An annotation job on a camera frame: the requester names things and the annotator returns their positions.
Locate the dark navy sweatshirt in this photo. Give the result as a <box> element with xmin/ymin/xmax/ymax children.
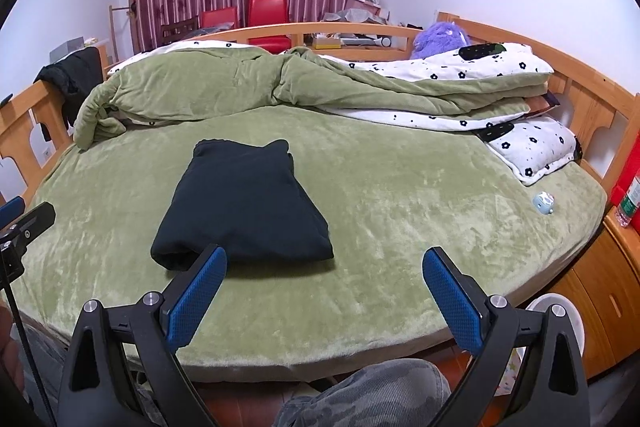
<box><xmin>151</xmin><ymin>140</ymin><xmax>334</xmax><ymax>271</ymax></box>

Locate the wooden bed frame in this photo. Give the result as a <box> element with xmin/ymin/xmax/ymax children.
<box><xmin>1</xmin><ymin>12</ymin><xmax>639</xmax><ymax>202</ymax></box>

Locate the white floral pillow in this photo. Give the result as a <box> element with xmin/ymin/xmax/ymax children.
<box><xmin>478</xmin><ymin>116</ymin><xmax>582</xmax><ymax>186</ymax></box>

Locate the clutter pile on desk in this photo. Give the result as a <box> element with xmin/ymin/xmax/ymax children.
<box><xmin>304</xmin><ymin>0</ymin><xmax>407</xmax><ymax>50</ymax></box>

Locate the black jacket on headboard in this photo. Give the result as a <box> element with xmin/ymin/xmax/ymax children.
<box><xmin>36</xmin><ymin>46</ymin><xmax>104</xmax><ymax>127</ymax></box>

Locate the wooden clothes rack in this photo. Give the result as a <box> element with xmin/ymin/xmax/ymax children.
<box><xmin>107</xmin><ymin>0</ymin><xmax>138</xmax><ymax>62</ymax></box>

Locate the purple plush toy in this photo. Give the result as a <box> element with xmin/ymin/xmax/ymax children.
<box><xmin>410</xmin><ymin>22</ymin><xmax>471</xmax><ymax>60</ymax></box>

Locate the right red chair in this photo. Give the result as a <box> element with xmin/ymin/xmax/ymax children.
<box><xmin>247</xmin><ymin>0</ymin><xmax>292</xmax><ymax>54</ymax></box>

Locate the green plastic bottle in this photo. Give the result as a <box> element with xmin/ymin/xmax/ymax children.
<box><xmin>615</xmin><ymin>173</ymin><xmax>640</xmax><ymax>228</ymax></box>

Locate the dark wooden chair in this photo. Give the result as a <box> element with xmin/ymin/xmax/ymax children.
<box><xmin>158</xmin><ymin>17</ymin><xmax>200</xmax><ymax>46</ymax></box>

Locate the green quilt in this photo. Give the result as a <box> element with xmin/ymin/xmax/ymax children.
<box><xmin>74</xmin><ymin>40</ymin><xmax>553</xmax><ymax>150</ymax></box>

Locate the wooden nightstand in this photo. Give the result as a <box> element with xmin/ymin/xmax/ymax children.
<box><xmin>548</xmin><ymin>210</ymin><xmax>640</xmax><ymax>379</ymax></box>

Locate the small blue toy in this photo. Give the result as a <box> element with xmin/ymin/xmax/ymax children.
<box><xmin>533</xmin><ymin>192</ymin><xmax>555</xmax><ymax>215</ymax></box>

